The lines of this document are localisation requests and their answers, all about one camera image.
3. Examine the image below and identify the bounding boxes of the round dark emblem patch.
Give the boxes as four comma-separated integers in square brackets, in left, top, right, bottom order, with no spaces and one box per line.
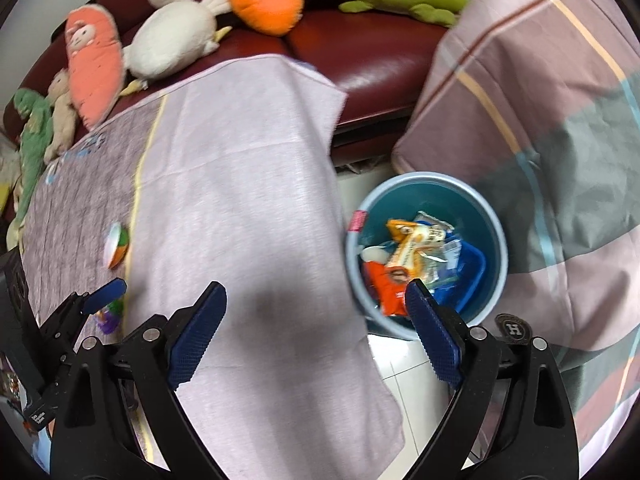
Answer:
[494,313,531,345]

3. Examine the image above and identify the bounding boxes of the pink carrot plush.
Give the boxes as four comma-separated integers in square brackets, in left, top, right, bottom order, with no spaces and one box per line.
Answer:
[65,4,126,131]

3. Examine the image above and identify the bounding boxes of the plaid striped blanket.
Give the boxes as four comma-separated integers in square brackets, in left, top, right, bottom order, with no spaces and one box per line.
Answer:
[392,0,640,461]

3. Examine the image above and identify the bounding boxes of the pink table cloth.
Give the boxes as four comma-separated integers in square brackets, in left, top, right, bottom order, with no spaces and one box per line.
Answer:
[20,54,406,476]

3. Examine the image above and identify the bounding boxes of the white duck plush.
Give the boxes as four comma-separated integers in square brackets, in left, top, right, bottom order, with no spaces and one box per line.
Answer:
[117,0,236,93]

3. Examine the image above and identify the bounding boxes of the purple green wrapper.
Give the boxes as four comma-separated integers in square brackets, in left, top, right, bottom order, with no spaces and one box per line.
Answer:
[95,300,126,335]

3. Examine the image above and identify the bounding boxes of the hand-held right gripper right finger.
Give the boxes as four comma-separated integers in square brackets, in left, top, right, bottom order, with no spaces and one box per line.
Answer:
[404,279,581,480]

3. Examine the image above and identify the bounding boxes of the orange snack packet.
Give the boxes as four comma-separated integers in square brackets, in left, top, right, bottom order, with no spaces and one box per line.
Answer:
[365,262,416,317]

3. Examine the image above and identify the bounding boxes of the cream snack packet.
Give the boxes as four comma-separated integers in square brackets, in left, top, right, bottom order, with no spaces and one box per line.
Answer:
[386,219,446,281]

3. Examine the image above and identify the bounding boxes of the green dinosaur plush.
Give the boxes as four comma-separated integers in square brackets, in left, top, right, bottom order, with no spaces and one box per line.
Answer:
[6,89,55,251]

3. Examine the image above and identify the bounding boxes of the teal round bin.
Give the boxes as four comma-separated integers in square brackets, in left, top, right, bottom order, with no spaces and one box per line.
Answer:
[345,172,508,341]

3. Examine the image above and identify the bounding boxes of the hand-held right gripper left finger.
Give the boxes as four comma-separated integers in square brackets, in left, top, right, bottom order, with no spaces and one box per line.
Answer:
[50,281,228,480]

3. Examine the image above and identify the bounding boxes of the blue plastic tray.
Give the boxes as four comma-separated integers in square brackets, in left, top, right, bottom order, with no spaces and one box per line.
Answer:
[430,240,487,313]

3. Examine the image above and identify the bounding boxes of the dark red leather sofa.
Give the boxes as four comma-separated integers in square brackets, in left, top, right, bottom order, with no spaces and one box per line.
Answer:
[2,0,496,166]

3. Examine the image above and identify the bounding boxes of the colourful small ball toy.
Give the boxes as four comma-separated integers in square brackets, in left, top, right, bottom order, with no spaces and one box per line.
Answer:
[102,222,132,270]

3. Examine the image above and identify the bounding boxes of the beige plush doll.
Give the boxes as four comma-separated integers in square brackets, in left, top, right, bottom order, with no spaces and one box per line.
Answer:
[44,69,78,163]

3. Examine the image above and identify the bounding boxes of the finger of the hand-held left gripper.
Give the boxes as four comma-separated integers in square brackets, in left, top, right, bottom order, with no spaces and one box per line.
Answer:
[42,279,128,357]

